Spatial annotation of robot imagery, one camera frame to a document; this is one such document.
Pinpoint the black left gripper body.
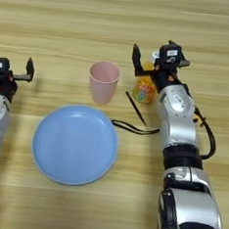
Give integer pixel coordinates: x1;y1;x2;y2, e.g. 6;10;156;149
0;72;20;105

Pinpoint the blue round plate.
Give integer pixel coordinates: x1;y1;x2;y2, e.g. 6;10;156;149
28;101;123;190

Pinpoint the orange juice bottle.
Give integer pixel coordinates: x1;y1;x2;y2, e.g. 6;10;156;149
130;48;163;107

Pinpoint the pink plastic cup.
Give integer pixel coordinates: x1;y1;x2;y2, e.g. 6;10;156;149
85;60;122;108

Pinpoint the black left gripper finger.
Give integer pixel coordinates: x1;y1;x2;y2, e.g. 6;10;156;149
12;56;37;84

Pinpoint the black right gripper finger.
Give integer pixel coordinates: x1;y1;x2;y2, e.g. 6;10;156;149
129;42;157;79
176;57;192;70

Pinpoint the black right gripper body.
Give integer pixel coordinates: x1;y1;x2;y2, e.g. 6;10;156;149
150;61;185;96

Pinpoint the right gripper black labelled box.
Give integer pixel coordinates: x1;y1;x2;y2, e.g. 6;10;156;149
157;39;185;70

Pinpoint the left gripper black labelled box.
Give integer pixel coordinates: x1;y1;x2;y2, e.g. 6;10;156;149
0;57;12;77

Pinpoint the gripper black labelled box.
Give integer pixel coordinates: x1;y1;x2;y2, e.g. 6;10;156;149
157;39;185;70
0;57;12;77

